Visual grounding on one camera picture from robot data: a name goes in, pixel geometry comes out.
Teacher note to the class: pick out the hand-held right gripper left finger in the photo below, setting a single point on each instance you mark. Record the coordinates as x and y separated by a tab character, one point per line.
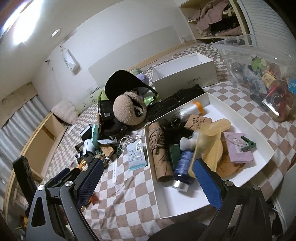
89	183

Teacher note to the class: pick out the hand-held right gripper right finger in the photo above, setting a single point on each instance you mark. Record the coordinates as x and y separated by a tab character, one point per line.
208	183

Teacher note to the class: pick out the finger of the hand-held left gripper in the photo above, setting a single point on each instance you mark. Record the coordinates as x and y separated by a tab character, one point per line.
63	173

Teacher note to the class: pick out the white shallow tray box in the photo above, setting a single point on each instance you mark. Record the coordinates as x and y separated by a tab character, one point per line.
249	176

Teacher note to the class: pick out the dark green box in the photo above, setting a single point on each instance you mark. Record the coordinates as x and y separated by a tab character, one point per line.
175	153

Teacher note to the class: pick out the green clip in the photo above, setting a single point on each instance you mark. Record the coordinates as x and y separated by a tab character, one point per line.
249	144

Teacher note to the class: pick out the carved wooden plaque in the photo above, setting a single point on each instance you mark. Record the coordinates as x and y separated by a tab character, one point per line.
198	121

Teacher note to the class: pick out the round wooden board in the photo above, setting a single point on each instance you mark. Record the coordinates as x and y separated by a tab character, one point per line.
231	169

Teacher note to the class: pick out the blue bottle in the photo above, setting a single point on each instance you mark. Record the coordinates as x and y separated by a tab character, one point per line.
183	169

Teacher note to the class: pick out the grey curtain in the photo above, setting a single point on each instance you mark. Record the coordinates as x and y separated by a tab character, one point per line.
18	143

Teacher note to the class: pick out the white cylinder device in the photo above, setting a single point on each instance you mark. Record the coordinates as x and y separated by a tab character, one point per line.
89	148

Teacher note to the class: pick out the long wooden tag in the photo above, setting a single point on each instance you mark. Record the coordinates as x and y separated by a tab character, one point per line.
107	151

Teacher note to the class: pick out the wooden bedside shelf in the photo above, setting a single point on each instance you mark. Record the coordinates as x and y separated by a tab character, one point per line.
44	136

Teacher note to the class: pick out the white cotton balls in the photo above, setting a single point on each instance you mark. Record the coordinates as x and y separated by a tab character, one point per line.
188	141

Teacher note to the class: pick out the teal wipes packet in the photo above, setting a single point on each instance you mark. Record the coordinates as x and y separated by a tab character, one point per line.
96	134

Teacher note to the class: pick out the face mask packet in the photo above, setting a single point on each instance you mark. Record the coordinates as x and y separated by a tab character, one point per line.
136	157

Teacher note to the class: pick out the dark rounded object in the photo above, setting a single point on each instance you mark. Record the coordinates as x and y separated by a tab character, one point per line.
178	231

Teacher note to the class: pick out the white fluffy pillow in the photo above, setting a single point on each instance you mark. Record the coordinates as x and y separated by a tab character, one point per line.
66	111

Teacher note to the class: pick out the black feather bundle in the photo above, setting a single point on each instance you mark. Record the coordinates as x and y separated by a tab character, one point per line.
175	129

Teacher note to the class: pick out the black box with label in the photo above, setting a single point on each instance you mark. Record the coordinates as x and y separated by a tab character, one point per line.
105	111

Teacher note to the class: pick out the clear bottle orange cap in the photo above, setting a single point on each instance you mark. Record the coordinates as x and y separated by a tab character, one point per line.
192	109

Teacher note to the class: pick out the beige curtain pelmet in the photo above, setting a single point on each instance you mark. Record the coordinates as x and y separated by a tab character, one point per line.
16	99

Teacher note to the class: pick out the long patterned bolster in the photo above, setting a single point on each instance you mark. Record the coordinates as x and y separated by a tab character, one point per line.
89	100

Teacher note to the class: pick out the beige fleece earmuffs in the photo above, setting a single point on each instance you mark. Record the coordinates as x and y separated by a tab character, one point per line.
127	109

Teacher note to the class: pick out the green plush toy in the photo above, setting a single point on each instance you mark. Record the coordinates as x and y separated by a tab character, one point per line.
103	94

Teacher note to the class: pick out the black cloth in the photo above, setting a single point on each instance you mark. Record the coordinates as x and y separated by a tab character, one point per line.
180	97

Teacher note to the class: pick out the white cardboard box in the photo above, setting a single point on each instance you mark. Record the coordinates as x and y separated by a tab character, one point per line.
185	78

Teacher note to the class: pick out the clear plastic bin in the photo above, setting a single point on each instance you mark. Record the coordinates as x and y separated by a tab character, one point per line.
254	69

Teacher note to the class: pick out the round ceiling lamp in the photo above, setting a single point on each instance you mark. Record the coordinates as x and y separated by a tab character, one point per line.
56	33

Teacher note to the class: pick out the pile of clothes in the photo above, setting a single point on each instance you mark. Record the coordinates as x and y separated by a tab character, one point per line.
215	16

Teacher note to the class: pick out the white slatted door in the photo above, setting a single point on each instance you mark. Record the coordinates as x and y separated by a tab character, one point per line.
266	16

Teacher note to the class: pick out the white wall socket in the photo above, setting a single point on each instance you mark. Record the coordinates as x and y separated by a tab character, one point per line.
186	39
93	89

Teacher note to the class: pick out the wooden wall niche shelf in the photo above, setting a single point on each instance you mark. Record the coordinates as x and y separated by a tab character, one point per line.
203	38

